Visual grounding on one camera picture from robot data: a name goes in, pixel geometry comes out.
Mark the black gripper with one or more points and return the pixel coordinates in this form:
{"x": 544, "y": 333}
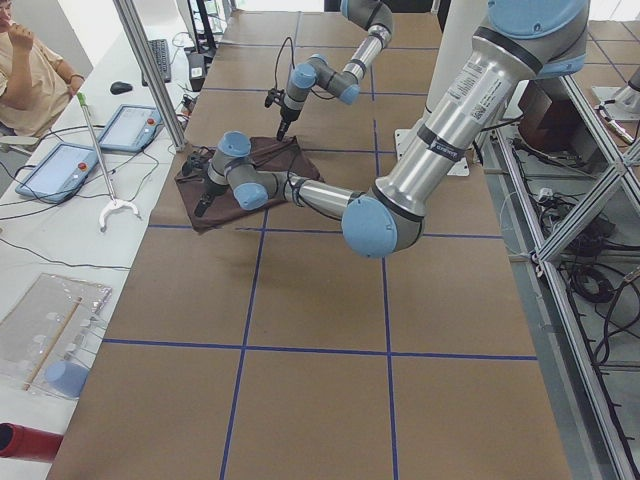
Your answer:
{"x": 210, "y": 190}
{"x": 287, "y": 116}

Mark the brown t-shirt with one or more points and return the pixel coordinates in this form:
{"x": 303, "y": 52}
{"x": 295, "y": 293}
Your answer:
{"x": 268, "y": 155}

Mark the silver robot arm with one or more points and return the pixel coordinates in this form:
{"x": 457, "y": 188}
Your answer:
{"x": 509, "y": 42}
{"x": 343, "y": 84}

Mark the long reacher grabber stick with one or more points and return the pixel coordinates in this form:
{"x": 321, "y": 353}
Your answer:
{"x": 114, "y": 203}

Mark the far teach pendant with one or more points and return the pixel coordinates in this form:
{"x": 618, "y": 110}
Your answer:
{"x": 130, "y": 129}

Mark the teach pendant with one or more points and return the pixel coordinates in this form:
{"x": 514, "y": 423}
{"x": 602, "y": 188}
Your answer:
{"x": 60, "y": 174}
{"x": 130, "y": 129}

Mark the black box with label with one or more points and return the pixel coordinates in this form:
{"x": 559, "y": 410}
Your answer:
{"x": 197, "y": 71}

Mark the black computer mouse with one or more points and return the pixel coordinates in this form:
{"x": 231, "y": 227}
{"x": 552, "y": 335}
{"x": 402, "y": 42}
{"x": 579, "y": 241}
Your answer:
{"x": 119, "y": 87}

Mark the black keyboard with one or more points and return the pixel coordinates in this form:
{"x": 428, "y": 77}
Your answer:
{"x": 161, "y": 55}

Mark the near teach pendant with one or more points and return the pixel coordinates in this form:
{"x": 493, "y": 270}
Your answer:
{"x": 60, "y": 174}

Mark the wooden stick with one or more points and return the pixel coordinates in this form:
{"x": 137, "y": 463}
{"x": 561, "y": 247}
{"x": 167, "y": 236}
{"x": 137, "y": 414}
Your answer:
{"x": 50, "y": 343}

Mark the person in beige shirt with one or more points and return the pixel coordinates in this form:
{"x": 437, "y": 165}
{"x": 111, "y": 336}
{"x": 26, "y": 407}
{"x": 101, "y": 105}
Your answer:
{"x": 37, "y": 84}

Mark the clear plastic bag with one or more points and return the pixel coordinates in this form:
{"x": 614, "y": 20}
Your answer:
{"x": 25, "y": 329}

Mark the light blue cup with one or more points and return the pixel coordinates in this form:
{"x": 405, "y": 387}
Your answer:
{"x": 66, "y": 377}

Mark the red cylinder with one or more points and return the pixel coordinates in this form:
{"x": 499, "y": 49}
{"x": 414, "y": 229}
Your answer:
{"x": 25, "y": 443}

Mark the aluminium frame post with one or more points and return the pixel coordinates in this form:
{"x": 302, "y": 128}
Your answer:
{"x": 138, "y": 42}

